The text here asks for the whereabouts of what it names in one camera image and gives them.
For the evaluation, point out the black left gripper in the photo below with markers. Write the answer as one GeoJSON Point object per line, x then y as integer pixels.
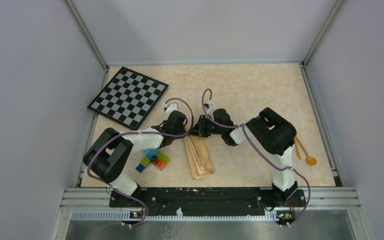
{"type": "Point", "coordinates": [183, 130]}

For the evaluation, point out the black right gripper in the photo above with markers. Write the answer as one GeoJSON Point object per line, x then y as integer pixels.
{"type": "Point", "coordinates": [199, 129]}

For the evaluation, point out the orange cloth napkin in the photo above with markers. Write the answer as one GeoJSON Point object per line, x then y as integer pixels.
{"type": "Point", "coordinates": [198, 157]}

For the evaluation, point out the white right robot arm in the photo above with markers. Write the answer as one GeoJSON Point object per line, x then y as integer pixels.
{"type": "Point", "coordinates": [273, 132]}

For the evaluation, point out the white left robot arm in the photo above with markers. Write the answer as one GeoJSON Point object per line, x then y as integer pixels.
{"type": "Point", "coordinates": [108, 155]}

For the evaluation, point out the colourful toy block pile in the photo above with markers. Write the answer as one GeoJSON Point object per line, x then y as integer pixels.
{"type": "Point", "coordinates": [150, 156]}

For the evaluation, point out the black white checkerboard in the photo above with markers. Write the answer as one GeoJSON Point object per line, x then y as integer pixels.
{"type": "Point", "coordinates": [128, 98]}

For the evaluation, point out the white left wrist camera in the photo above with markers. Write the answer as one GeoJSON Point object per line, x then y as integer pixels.
{"type": "Point", "coordinates": [169, 108]}

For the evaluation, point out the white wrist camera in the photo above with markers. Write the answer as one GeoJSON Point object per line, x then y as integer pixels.
{"type": "Point", "coordinates": [169, 108]}
{"type": "Point", "coordinates": [209, 108]}

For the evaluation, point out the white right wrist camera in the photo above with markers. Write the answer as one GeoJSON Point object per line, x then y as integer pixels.
{"type": "Point", "coordinates": [209, 108]}

